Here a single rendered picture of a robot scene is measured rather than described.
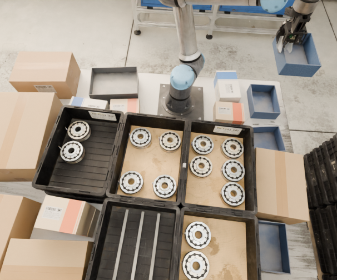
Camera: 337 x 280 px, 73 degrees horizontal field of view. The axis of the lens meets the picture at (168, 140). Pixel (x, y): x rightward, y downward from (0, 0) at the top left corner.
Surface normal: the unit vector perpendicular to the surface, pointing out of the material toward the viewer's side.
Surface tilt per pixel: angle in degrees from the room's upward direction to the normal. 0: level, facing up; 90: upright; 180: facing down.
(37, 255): 0
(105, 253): 0
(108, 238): 0
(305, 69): 90
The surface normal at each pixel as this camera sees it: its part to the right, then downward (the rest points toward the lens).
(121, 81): 0.03, -0.44
